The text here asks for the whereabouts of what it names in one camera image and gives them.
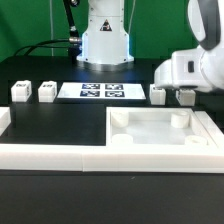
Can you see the white U-shaped fence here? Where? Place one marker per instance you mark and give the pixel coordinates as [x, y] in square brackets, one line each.
[193, 158]

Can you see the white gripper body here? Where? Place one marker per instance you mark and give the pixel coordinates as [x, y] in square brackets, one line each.
[197, 69]

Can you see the white marker sheet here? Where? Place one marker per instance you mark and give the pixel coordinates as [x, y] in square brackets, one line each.
[120, 91]

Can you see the white square tabletop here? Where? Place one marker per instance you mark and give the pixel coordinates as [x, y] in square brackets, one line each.
[155, 126]

